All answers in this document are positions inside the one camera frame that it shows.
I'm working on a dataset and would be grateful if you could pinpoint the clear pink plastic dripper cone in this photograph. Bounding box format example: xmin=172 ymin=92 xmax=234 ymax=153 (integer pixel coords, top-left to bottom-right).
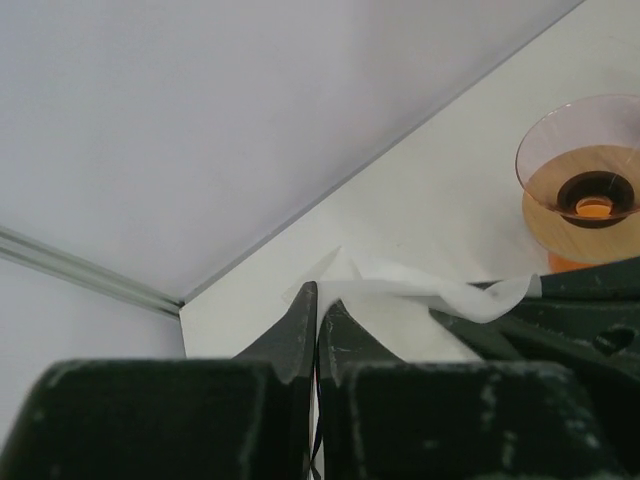
xmin=515 ymin=94 xmax=639 ymax=229

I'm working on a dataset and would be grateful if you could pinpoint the wooden and orange dripper stand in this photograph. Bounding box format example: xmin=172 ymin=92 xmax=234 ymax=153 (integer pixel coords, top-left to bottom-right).
xmin=517 ymin=145 xmax=639 ymax=273

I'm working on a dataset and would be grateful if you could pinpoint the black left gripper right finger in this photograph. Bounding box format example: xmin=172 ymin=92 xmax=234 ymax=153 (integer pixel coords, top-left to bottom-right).
xmin=318 ymin=304 xmax=625 ymax=479

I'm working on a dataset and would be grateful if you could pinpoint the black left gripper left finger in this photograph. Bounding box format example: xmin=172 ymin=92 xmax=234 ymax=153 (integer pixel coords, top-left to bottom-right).
xmin=1 ymin=282 xmax=318 ymax=479

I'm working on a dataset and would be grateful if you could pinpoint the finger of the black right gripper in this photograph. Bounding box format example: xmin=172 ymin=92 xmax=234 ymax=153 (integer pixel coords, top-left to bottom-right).
xmin=430 ymin=258 xmax=639 ymax=478

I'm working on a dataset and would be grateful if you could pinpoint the aluminium left corner post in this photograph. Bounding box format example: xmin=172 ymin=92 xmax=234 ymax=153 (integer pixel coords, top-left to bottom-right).
xmin=1 ymin=226 xmax=185 ymax=319

